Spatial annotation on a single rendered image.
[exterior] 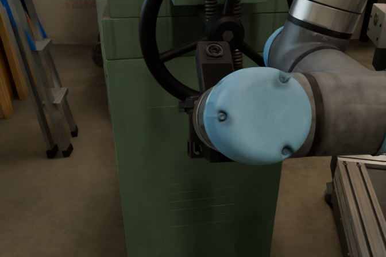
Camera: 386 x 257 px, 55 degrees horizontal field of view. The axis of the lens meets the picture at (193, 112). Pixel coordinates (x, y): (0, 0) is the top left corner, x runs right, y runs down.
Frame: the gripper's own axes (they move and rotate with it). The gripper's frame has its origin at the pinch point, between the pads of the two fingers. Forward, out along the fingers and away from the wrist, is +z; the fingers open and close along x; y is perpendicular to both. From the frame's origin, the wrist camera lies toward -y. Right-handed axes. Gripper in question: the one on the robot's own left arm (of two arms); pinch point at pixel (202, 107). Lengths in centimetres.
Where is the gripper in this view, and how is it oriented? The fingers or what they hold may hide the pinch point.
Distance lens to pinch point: 61.8
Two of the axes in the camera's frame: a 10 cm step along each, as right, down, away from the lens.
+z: -1.0, 0.3, 9.9
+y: 0.3, 10.0, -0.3
